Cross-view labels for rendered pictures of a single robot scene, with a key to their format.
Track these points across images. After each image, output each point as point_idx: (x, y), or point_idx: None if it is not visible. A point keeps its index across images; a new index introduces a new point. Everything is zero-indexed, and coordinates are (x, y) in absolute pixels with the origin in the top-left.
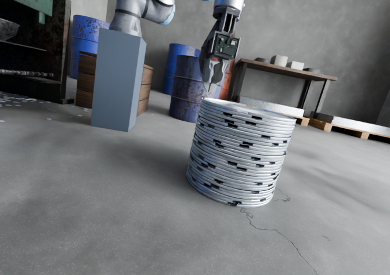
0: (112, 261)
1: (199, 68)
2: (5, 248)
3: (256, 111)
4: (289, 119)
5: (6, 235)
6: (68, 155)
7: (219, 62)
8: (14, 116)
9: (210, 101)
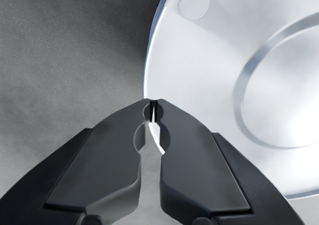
0: None
1: (69, 144)
2: (24, 138)
3: (284, 148)
4: (308, 196)
5: (16, 130)
6: None
7: (197, 214)
8: None
9: (151, 134)
